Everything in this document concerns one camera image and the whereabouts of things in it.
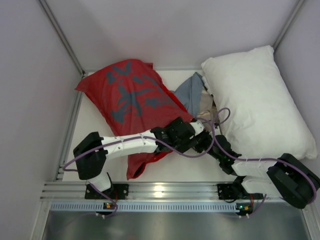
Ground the red pillowcase with grey print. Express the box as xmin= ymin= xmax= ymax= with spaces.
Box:
xmin=74 ymin=58 xmax=196 ymax=181

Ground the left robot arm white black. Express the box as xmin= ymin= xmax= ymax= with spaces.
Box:
xmin=73 ymin=117 xmax=204 ymax=192

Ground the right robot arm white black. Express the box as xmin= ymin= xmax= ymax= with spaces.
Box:
xmin=194 ymin=130 xmax=320 ymax=209

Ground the beige grey pillowcase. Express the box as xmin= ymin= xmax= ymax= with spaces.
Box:
xmin=197 ymin=87 xmax=218 ymax=123

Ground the blue grey pillowcase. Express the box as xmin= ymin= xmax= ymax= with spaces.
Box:
xmin=172 ymin=72 xmax=204 ymax=117

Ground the white bare pillow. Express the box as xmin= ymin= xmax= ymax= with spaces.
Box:
xmin=201 ymin=45 xmax=318 ymax=160

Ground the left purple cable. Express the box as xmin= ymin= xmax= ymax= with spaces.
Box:
xmin=62 ymin=117 xmax=218 ymax=218

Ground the purple cable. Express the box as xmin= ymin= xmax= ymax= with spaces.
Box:
xmin=209 ymin=107 xmax=317 ymax=216
xmin=62 ymin=117 xmax=218 ymax=218

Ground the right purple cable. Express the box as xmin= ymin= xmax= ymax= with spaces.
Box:
xmin=209 ymin=107 xmax=317 ymax=216

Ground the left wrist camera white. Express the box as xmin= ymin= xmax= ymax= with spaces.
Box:
xmin=190 ymin=120 xmax=205 ymax=136

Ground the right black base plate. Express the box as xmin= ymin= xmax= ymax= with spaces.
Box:
xmin=217 ymin=183 xmax=264 ymax=201

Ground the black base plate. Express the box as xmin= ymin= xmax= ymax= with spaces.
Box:
xmin=84 ymin=183 xmax=129 ymax=200
xmin=217 ymin=183 xmax=264 ymax=201

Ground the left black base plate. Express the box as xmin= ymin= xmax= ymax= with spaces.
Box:
xmin=84 ymin=183 xmax=129 ymax=200

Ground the white slotted cable duct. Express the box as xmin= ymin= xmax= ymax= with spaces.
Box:
xmin=50 ymin=201 xmax=252 ymax=213

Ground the aluminium mounting rail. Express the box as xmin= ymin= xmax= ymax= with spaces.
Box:
xmin=40 ymin=181 xmax=220 ymax=202

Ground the right aluminium corner post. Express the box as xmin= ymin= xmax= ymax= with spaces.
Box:
xmin=272 ymin=0 xmax=307 ymax=52

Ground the aluminium corner post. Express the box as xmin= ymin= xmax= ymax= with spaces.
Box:
xmin=272 ymin=0 xmax=307 ymax=52
xmin=37 ymin=0 xmax=86 ymax=76

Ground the left aluminium corner post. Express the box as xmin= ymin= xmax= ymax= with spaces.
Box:
xmin=37 ymin=0 xmax=86 ymax=76

